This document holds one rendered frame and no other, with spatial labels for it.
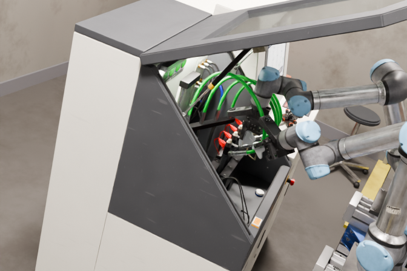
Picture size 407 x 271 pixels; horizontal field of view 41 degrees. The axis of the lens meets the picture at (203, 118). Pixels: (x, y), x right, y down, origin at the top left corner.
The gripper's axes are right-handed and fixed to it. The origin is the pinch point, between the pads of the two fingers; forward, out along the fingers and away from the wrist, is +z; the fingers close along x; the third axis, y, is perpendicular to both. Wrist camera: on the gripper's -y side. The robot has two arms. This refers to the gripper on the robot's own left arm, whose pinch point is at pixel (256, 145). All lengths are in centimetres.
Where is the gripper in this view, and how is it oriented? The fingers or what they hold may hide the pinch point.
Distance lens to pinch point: 212.1
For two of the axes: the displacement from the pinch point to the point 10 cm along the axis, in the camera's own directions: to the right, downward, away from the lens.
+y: 3.3, 9.4, -1.0
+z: -4.1, 2.4, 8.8
